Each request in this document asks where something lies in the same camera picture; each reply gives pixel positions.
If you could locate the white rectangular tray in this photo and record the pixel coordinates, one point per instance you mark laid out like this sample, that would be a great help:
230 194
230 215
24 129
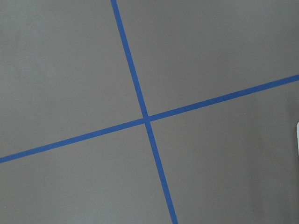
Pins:
297 134

